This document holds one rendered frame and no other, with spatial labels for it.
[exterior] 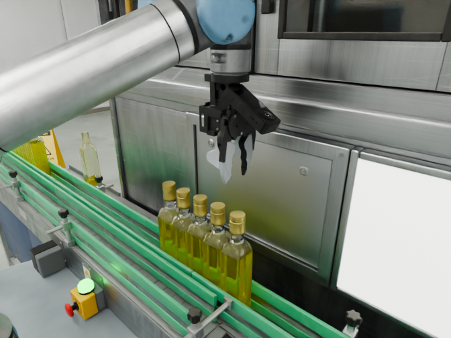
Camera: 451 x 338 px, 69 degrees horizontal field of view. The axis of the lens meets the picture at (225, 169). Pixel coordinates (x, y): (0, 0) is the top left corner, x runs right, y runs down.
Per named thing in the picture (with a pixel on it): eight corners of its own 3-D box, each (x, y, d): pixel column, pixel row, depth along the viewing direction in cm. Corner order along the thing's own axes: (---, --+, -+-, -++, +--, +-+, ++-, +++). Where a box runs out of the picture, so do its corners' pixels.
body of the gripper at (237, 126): (223, 127, 72) (223, 70, 67) (255, 135, 66) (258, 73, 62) (198, 135, 66) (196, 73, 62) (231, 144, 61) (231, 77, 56)
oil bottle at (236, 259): (251, 310, 82) (254, 239, 74) (237, 324, 78) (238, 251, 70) (234, 299, 86) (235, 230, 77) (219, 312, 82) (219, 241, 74)
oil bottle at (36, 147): (52, 179, 155) (39, 121, 144) (40, 182, 152) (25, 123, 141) (47, 176, 159) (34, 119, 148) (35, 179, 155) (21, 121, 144)
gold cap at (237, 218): (248, 230, 73) (249, 213, 71) (238, 237, 71) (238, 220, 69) (236, 224, 75) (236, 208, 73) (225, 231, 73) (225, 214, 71)
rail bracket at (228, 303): (234, 328, 77) (235, 286, 72) (179, 379, 66) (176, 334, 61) (225, 320, 79) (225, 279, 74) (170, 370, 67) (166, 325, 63)
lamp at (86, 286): (97, 289, 97) (96, 281, 96) (82, 298, 94) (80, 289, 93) (90, 282, 100) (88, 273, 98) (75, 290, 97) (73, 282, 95)
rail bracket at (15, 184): (25, 201, 136) (17, 172, 131) (5, 208, 131) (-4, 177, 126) (22, 198, 138) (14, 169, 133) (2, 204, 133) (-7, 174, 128)
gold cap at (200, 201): (211, 212, 80) (211, 196, 79) (201, 218, 78) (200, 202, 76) (201, 207, 82) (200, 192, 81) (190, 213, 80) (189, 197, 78)
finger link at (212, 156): (209, 177, 70) (215, 134, 68) (230, 185, 66) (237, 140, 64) (198, 178, 67) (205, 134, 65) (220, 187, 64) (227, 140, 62)
